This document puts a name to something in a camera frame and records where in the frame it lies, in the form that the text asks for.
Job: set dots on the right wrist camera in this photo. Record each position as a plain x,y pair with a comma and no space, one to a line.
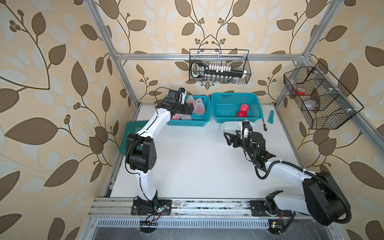
247,129

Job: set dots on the black white tool set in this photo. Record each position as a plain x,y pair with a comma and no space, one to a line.
199,69

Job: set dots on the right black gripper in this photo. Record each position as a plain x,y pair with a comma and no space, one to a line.
237,137

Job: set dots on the black handled screwdriver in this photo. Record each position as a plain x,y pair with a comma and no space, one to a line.
264,125

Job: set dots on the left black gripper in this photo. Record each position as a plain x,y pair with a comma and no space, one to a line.
184,110

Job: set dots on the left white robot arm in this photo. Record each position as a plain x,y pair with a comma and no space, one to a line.
141,152

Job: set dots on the back black wire basket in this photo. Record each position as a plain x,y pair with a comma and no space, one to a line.
238,59

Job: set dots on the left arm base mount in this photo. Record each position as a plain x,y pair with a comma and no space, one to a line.
142,207

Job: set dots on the right teal plastic basket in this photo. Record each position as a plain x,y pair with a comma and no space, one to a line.
225,107

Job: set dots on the row of glass vials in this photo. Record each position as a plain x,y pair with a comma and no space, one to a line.
216,79

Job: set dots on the side black wire basket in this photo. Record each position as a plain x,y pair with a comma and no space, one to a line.
329,102

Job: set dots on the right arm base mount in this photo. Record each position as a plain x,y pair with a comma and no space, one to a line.
264,208

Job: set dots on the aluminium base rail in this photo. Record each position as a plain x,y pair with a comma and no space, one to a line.
181,208

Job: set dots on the red tape roll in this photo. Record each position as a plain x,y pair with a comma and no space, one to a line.
300,91

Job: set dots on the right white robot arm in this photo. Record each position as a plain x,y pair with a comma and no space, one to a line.
320,197

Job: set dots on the white plastic tub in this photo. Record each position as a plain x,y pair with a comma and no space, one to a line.
236,127

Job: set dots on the teal plastic basket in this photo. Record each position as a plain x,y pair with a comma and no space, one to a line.
225,107
196,120

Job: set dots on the left teal plastic basket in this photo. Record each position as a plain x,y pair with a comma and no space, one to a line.
196,120

